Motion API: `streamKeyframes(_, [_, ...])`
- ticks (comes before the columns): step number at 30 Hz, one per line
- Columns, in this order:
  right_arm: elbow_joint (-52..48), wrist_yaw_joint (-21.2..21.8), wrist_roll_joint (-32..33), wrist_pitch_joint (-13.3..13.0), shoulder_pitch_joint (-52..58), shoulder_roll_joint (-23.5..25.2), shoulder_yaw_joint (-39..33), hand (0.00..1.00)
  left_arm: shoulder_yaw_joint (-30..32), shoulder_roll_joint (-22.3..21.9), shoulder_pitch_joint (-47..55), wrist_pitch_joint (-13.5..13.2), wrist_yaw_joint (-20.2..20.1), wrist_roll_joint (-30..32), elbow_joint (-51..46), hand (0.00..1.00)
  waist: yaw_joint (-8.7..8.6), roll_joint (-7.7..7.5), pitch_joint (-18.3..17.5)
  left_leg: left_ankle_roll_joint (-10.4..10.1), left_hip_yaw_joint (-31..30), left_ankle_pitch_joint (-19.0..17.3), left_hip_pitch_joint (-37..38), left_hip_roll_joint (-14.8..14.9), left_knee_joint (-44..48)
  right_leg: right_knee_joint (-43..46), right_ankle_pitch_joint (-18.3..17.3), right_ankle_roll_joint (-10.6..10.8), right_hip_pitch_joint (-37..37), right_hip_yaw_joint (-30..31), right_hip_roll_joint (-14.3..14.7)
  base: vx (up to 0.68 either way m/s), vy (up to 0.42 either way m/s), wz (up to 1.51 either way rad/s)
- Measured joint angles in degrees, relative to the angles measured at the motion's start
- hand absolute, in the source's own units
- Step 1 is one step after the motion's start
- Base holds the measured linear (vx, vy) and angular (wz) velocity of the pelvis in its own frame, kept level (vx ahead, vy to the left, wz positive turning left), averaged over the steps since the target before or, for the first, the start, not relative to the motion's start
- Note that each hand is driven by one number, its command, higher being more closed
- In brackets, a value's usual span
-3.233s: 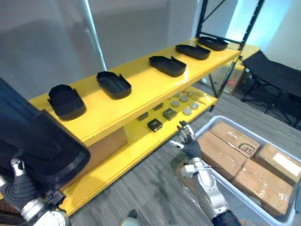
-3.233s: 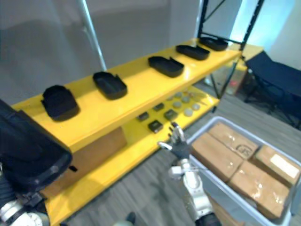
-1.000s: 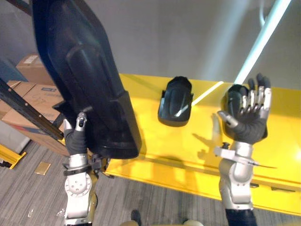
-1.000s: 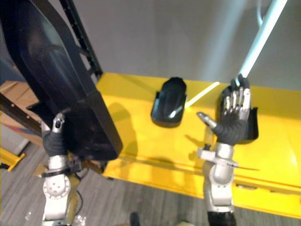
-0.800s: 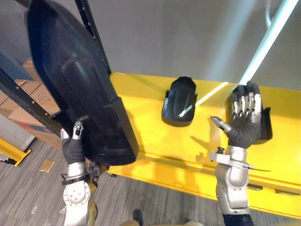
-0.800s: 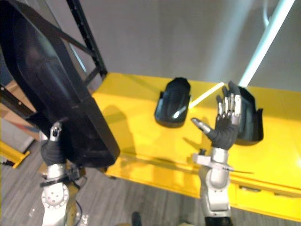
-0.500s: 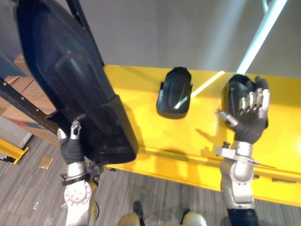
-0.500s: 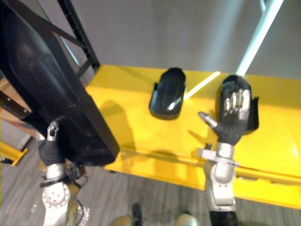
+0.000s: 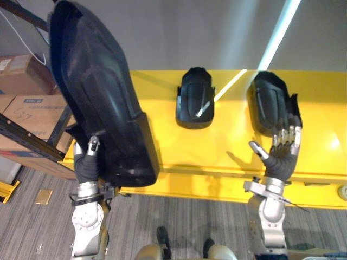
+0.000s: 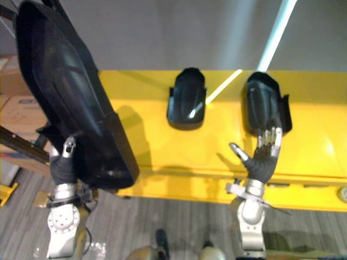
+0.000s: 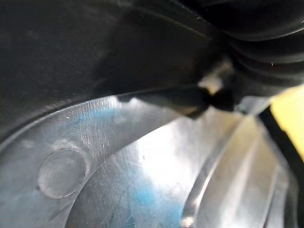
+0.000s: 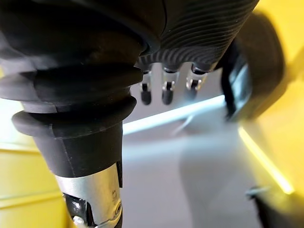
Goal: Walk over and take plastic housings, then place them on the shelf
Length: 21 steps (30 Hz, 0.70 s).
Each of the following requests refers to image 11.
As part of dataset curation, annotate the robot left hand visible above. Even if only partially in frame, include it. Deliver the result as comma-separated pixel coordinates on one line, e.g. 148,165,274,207
117,0,304,119

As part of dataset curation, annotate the yellow shelf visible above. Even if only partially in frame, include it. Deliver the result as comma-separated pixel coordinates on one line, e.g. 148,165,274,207
269,84,304,150

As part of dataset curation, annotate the black plastic housing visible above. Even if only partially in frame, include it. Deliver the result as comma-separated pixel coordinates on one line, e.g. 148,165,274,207
0,0,304,228

